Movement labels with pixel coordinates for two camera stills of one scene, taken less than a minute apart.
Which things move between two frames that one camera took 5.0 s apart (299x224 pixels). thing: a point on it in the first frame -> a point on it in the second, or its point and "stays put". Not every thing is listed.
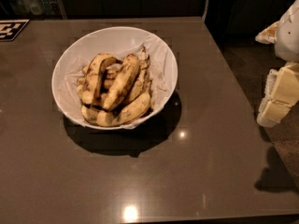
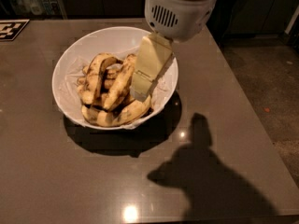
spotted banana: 123,82 stays put
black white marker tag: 9,29 stays put
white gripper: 288,38 -> 180,16
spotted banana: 131,112 stays put
